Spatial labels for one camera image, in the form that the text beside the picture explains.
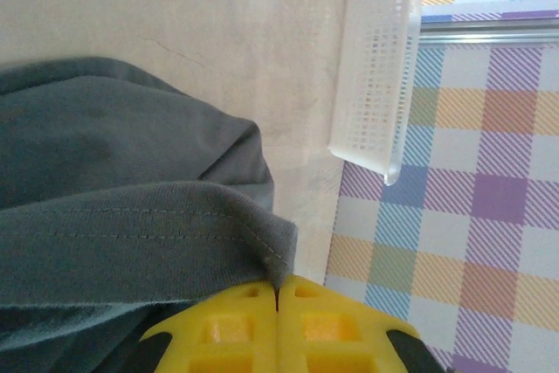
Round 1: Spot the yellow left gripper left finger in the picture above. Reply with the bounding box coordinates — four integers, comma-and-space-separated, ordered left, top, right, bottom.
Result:
129, 280, 281, 373

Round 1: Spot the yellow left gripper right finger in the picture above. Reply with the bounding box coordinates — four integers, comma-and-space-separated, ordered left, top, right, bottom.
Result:
279, 274, 443, 373

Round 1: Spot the grey inside-out t-shirt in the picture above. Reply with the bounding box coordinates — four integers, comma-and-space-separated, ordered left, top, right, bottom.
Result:
0, 56, 300, 373

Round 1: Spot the white perforated plastic basket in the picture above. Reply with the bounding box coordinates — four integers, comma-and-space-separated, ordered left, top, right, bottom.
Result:
327, 0, 424, 186

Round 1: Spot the aluminium frame post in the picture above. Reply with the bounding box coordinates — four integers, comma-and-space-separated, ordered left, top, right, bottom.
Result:
418, 9, 559, 47

